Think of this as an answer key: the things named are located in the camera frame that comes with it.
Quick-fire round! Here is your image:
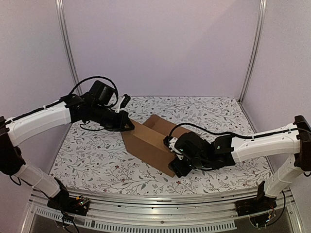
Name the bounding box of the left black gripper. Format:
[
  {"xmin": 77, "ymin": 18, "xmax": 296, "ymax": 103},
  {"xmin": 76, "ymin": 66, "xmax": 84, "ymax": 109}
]
[{"xmin": 90, "ymin": 103, "xmax": 135, "ymax": 132}]

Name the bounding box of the black camera cable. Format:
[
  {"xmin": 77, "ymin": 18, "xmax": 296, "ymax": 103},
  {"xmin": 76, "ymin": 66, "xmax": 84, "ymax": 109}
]
[
  {"xmin": 69, "ymin": 76, "xmax": 120, "ymax": 107},
  {"xmin": 166, "ymin": 123, "xmax": 299, "ymax": 144}
]

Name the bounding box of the left aluminium frame post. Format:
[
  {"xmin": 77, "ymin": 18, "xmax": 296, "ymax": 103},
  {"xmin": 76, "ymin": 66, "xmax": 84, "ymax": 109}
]
[{"xmin": 55, "ymin": 0, "xmax": 79, "ymax": 85}]

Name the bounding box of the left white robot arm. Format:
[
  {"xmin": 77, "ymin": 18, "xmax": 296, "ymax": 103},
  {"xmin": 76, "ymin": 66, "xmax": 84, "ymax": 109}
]
[{"xmin": 0, "ymin": 94, "xmax": 135, "ymax": 211}]

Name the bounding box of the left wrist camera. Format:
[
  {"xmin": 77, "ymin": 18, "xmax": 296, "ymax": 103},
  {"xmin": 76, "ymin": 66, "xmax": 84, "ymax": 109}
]
[{"xmin": 89, "ymin": 81, "xmax": 116, "ymax": 105}]

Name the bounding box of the floral patterned table mat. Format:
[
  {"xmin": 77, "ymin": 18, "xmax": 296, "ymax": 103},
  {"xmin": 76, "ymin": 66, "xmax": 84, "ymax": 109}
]
[{"xmin": 50, "ymin": 97, "xmax": 272, "ymax": 196}]

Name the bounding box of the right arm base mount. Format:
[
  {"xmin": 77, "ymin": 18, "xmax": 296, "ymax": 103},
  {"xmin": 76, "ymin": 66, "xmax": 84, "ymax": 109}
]
[{"xmin": 235, "ymin": 181, "xmax": 276, "ymax": 216}]

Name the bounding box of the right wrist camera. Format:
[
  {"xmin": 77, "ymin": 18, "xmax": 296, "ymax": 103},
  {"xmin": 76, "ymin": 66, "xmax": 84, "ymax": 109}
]
[{"xmin": 174, "ymin": 132, "xmax": 211, "ymax": 160}]

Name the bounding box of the left black camera cable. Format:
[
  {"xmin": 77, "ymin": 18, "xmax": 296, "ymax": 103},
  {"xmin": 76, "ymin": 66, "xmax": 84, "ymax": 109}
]
[{"xmin": 69, "ymin": 76, "xmax": 120, "ymax": 107}]

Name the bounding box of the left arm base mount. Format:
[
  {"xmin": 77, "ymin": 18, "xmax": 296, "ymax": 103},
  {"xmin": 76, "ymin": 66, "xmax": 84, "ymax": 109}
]
[{"xmin": 47, "ymin": 178, "xmax": 90, "ymax": 216}]

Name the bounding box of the right aluminium frame post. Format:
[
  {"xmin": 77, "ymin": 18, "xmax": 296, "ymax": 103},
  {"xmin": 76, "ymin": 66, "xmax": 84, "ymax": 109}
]
[{"xmin": 238, "ymin": 0, "xmax": 267, "ymax": 105}]

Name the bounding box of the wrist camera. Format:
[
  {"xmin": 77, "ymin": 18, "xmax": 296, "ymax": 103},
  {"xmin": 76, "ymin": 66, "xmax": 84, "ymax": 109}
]
[
  {"xmin": 174, "ymin": 132, "xmax": 211, "ymax": 160},
  {"xmin": 89, "ymin": 81, "xmax": 116, "ymax": 105}
]

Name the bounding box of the front aluminium rail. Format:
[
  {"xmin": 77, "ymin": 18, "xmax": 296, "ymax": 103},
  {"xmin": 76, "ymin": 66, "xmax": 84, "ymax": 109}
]
[{"xmin": 21, "ymin": 188, "xmax": 304, "ymax": 233}]

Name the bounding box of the brown cardboard box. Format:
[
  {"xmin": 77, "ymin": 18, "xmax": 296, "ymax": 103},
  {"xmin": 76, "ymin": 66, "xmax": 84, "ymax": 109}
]
[{"xmin": 121, "ymin": 115, "xmax": 176, "ymax": 177}]

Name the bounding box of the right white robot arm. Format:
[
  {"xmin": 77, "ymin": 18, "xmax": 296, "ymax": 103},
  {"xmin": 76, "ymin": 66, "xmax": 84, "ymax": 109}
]
[{"xmin": 163, "ymin": 115, "xmax": 311, "ymax": 212}]

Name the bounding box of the aluminium frame post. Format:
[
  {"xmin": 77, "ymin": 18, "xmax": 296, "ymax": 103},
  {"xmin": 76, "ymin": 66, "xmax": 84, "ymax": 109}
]
[
  {"xmin": 238, "ymin": 0, "xmax": 267, "ymax": 105},
  {"xmin": 55, "ymin": 0, "xmax": 79, "ymax": 85}
]

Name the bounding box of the right black camera cable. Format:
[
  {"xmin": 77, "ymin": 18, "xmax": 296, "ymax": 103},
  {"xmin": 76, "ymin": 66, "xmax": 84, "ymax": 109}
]
[{"xmin": 166, "ymin": 123, "xmax": 299, "ymax": 144}]

